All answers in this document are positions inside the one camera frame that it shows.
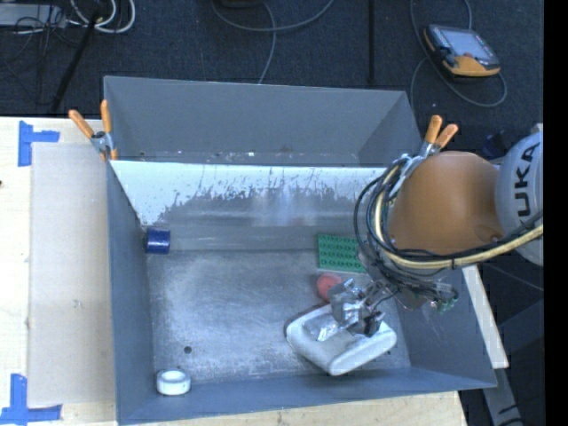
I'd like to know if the blue cup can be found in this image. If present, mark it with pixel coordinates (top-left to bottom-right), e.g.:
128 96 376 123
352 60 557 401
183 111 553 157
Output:
143 226 172 255

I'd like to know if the red round toy fruit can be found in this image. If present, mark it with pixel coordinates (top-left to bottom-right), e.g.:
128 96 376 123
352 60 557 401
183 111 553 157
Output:
315 272 344 304

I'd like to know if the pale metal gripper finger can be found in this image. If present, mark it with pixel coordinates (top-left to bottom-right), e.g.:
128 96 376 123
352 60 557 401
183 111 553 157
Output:
315 304 363 343
327 278 357 306

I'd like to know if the white plastic tray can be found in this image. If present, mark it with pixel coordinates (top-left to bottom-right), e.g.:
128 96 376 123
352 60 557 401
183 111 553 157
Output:
285 304 398 377

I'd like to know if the green studded flat plate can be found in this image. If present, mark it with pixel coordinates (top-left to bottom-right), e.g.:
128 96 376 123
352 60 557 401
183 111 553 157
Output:
316 233 369 275

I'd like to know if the grey metal bin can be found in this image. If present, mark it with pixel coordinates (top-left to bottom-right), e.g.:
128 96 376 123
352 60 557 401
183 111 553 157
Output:
102 75 499 426

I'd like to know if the pale wood board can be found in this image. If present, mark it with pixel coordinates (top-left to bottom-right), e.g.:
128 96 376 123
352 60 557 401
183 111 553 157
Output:
27 142 117 410

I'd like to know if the white tape roll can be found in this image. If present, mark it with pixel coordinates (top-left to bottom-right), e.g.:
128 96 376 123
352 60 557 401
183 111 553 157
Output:
155 368 193 396

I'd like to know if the black cylinder on white bracket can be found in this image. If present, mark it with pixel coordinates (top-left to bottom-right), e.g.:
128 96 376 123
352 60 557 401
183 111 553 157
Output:
361 311 387 338

